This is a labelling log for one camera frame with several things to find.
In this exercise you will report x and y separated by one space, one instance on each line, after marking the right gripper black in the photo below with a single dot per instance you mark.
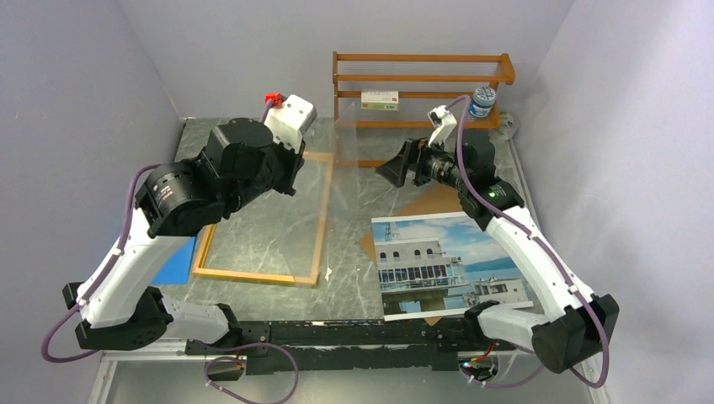
395 170

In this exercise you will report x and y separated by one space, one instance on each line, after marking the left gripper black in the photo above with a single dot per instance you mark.
295 162

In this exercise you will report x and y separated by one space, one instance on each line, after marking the brown frame backing board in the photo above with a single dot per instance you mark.
435 203

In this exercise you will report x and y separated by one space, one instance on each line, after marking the clear glass pane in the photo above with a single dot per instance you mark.
341 137

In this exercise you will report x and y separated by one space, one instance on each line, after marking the building and sky photo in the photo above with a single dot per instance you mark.
491 270

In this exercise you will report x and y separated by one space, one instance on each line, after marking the yellow wooden picture frame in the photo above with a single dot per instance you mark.
262 273

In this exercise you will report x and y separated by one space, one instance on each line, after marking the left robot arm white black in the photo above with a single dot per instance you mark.
120 308

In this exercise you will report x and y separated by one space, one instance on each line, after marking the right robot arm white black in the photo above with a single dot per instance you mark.
576 323

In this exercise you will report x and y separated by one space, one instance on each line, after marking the white red medicine box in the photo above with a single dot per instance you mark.
379 100

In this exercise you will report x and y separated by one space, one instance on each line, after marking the white blue jar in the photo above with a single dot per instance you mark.
483 100

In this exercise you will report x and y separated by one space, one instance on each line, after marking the clear tape roll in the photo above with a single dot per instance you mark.
509 125

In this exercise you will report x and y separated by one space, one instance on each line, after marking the blue plastic board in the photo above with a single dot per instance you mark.
177 269

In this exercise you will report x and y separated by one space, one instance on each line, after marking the orange wooden shelf rack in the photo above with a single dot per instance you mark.
422 80

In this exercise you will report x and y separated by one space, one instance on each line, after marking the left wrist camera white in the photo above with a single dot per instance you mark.
288 119

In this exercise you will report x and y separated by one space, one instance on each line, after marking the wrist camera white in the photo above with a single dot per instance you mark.
288 119
443 122

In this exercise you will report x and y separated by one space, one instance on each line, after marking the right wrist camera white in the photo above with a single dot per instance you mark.
443 122

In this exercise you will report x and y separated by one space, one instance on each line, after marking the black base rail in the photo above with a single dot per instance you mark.
277 346

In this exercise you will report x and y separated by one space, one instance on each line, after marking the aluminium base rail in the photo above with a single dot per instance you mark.
164 377

